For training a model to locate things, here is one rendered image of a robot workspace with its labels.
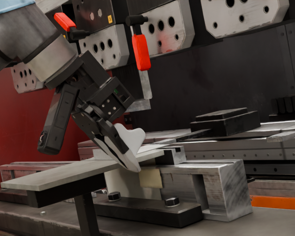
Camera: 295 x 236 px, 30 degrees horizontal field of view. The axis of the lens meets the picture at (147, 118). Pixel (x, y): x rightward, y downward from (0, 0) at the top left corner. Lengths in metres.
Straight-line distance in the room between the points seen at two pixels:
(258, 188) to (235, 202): 2.49
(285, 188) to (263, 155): 2.09
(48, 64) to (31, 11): 0.08
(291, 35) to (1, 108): 0.98
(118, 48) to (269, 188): 2.42
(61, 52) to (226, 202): 0.37
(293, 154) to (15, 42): 0.60
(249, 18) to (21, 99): 1.25
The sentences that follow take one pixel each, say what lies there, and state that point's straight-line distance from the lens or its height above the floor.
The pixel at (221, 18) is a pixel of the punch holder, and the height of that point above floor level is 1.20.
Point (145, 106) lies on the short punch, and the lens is 1.11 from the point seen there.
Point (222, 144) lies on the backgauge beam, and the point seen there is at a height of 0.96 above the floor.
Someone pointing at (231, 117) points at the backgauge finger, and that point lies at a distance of 1.23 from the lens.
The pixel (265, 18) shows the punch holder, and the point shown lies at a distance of 0.79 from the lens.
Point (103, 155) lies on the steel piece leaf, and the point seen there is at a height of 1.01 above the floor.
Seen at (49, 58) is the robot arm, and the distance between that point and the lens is 0.86.
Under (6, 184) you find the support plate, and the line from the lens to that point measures 1.07.
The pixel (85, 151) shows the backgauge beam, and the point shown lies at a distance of 1.85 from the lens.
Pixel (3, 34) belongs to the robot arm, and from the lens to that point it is 0.86.
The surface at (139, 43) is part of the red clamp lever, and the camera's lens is 0.96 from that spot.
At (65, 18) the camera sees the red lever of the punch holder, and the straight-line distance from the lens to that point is 1.18.
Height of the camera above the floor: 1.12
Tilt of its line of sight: 3 degrees down
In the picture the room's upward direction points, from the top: 11 degrees counter-clockwise
